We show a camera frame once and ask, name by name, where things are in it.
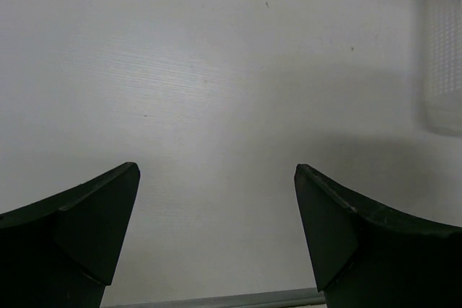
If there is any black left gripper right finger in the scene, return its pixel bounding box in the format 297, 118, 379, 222
295, 164, 461, 308

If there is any aluminium table frame rail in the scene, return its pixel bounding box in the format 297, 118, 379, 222
115, 288, 326, 308

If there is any white plastic mesh basket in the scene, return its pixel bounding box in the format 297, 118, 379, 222
424, 0, 461, 136

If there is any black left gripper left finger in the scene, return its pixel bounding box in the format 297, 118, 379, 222
1, 162, 141, 307

